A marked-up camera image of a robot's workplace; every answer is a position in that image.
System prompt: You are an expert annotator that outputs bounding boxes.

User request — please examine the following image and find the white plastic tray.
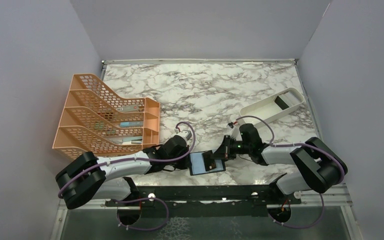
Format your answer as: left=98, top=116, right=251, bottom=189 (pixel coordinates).
left=239, top=87, right=305, bottom=128

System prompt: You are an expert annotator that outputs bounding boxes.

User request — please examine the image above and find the orange file organizer rack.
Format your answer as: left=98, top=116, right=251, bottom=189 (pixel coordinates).
left=52, top=73, right=161, bottom=160

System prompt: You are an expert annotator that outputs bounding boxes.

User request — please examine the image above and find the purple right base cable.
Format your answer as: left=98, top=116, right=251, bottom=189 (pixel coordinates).
left=267, top=193, right=325, bottom=230

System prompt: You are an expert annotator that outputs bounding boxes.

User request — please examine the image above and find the black card in tray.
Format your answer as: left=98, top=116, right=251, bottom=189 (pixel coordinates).
left=274, top=96, right=290, bottom=110

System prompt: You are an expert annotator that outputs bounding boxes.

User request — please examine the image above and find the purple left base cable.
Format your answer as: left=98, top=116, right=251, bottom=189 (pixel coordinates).
left=116, top=197, right=170, bottom=232

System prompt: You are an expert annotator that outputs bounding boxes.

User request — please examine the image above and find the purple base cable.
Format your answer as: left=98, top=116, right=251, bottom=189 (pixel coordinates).
left=267, top=193, right=325, bottom=230
left=116, top=197, right=170, bottom=232

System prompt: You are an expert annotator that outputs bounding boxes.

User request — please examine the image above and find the black mounting rail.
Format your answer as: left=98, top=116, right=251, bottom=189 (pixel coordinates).
left=104, top=185, right=302, bottom=218

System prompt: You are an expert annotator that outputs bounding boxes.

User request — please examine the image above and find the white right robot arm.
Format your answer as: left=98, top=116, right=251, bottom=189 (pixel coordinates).
left=209, top=123, right=348, bottom=204

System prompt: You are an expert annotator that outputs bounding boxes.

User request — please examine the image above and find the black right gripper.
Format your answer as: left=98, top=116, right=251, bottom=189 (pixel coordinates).
left=210, top=134, right=252, bottom=160

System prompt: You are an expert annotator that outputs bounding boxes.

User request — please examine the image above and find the grey box in rack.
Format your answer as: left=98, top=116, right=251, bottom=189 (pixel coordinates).
left=116, top=104, right=141, bottom=113

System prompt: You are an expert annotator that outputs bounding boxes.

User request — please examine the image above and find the blue box in rack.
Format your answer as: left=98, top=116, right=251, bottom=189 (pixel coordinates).
left=119, top=121, right=144, bottom=128

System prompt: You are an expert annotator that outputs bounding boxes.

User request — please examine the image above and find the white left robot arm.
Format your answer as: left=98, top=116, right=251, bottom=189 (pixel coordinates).
left=55, top=130, right=193, bottom=210

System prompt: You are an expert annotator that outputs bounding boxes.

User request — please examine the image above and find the black card holder wallet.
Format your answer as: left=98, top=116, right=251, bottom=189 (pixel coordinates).
left=188, top=150, right=226, bottom=176

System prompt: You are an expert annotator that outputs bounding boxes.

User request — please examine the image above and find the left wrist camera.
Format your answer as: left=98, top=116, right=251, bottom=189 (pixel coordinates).
left=176, top=130, right=193, bottom=142

